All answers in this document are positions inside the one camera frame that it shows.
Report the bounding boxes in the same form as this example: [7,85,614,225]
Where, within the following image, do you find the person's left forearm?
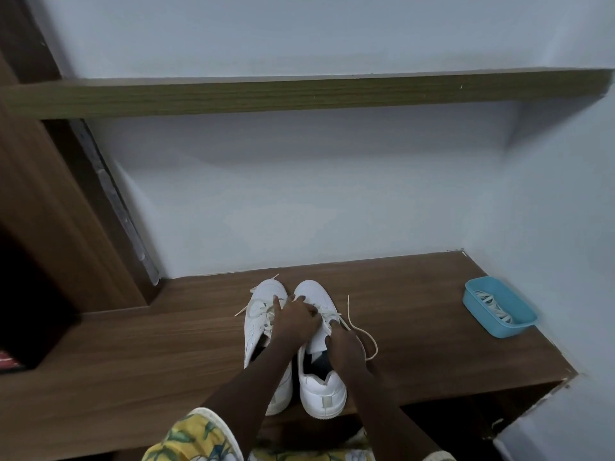
[201,338,301,457]

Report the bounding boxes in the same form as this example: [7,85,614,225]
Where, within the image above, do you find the person's left hand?
[268,295,324,350]

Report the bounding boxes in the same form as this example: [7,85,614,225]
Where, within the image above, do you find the white sneaker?
[243,279,295,417]
[291,280,348,420]

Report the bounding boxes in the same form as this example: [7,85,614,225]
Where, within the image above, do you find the person's right forearm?
[348,364,445,461]

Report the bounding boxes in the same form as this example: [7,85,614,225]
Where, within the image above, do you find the wooden wall shelf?
[0,67,615,120]

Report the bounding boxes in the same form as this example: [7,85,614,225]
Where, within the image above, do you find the person's right hand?
[326,326,371,376]

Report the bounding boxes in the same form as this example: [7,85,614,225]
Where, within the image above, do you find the blue plastic basket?
[463,276,538,339]

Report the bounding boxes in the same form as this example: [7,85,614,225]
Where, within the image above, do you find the cream shoelace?
[234,273,284,339]
[312,295,379,362]

